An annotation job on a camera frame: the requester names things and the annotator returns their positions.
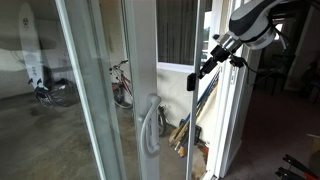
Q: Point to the blue pole broom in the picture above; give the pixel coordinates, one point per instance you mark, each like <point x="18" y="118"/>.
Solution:
<point x="207" y="89"/>

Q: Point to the small red container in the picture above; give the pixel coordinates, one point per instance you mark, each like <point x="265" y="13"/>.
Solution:
<point x="206" y="149"/>

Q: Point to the red black spring clamp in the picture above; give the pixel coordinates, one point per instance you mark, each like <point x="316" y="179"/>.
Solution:
<point x="300" y="165"/>

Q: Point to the orange bottle blue cap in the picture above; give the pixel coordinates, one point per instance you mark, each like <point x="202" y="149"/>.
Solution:
<point x="181" y="150"/>

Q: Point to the fixed glass panel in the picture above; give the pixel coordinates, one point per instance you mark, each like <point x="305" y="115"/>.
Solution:
<point x="85" y="100"/>

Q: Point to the dark chair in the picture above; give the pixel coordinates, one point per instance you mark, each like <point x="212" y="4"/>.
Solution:
<point x="273" y="73"/>

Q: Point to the black screen door latch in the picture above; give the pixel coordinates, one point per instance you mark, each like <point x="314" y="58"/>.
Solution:
<point x="191" y="82"/>

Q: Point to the red bicycle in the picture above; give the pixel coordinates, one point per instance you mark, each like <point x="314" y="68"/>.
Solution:
<point x="123" y="86"/>

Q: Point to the grey vertical board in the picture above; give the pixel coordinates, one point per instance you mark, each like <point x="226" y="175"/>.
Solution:
<point x="190" y="140"/>

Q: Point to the white surfboard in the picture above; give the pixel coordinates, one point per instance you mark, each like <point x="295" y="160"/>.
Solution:
<point x="31" y="50"/>

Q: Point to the glass door with white frame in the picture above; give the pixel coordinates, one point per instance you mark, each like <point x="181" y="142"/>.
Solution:
<point x="143" y="50"/>

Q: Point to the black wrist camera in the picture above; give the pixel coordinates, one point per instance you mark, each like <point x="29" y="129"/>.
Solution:
<point x="237" y="61"/>

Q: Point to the window with dark curtain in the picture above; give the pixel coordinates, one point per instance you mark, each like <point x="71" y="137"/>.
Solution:
<point x="176" y="33"/>

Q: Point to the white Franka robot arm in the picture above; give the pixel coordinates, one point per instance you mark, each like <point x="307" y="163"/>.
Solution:
<point x="253" y="20"/>

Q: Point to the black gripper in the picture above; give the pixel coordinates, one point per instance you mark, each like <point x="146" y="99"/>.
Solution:
<point x="220" y="53"/>

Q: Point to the black dustpan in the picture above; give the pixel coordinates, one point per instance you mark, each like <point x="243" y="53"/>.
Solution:
<point x="197" y="133"/>

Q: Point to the white door frame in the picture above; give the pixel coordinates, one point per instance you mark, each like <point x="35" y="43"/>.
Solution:
<point x="226" y="116"/>

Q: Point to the cardboard box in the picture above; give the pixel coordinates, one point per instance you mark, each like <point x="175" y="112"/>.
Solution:
<point x="315" y="146"/>

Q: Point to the dark bag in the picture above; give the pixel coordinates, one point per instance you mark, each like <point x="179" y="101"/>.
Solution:
<point x="56" y="93"/>

